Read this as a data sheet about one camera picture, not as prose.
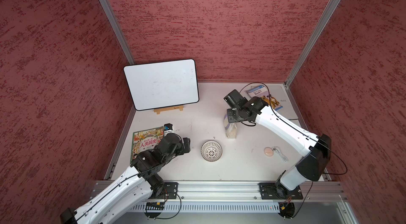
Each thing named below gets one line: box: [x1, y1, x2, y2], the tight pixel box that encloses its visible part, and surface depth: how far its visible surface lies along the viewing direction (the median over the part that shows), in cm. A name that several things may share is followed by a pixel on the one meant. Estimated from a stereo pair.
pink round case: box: [263, 146, 274, 157], surface depth 89 cm
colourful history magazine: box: [130, 126, 165, 165], surface depth 94 cm
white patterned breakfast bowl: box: [200, 140, 223, 162], surface depth 87 cm
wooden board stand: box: [153, 105, 184, 115], surface depth 102 cm
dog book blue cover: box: [246, 84, 284, 111], surface depth 112 cm
